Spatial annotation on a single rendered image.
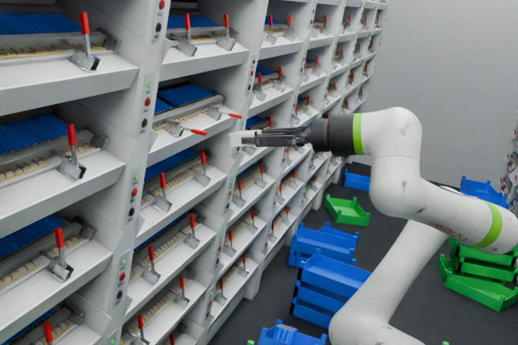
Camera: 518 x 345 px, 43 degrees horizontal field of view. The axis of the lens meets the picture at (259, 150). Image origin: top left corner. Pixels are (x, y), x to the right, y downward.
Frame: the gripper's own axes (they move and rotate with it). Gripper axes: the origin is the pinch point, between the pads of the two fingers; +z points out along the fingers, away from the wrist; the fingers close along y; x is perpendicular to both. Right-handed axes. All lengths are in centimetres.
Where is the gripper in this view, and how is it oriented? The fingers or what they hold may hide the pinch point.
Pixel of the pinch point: (244, 138)
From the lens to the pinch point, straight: 153.9
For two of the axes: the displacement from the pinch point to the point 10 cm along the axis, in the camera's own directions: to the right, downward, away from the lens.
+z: -9.5, 0.3, 3.1
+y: 3.0, -2.0, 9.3
